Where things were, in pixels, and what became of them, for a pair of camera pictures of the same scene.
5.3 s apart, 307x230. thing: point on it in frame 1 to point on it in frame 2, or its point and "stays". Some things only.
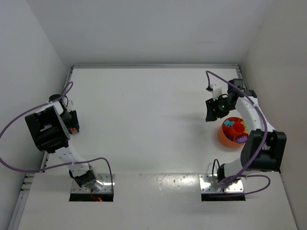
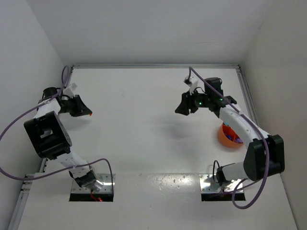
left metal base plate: (108, 180) stays
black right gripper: (211, 109) to (191, 102)
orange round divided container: (233, 132) stays
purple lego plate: (242, 139) stays
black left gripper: (74, 121) to (76, 105)
